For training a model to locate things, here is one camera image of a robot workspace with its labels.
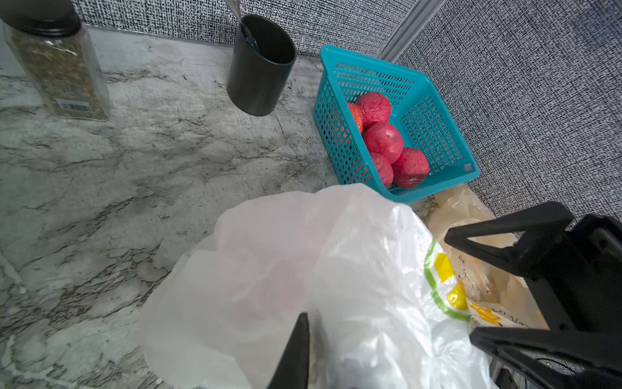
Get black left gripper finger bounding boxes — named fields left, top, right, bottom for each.
left=267, top=313, right=310, bottom=389

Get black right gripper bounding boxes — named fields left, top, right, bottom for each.
left=445, top=202, right=621, bottom=388

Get cream banana print plastic bag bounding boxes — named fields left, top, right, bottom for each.
left=428, top=184, right=548, bottom=330

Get white plastic bag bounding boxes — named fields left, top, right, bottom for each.
left=138, top=184, right=494, bottom=388

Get pink red apple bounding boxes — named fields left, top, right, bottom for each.
left=392, top=147, right=429, bottom=189
left=363, top=123, right=404, bottom=164
left=370, top=152, right=394, bottom=189

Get teal plastic basket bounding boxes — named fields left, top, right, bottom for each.
left=314, top=45, right=480, bottom=204

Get black cylindrical cup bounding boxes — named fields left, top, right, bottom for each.
left=226, top=15, right=297, bottom=117

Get metal fork in cup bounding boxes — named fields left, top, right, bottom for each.
left=225, top=0, right=259, bottom=53

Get glass herb spice jar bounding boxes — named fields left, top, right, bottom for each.
left=1, top=0, right=110, bottom=121

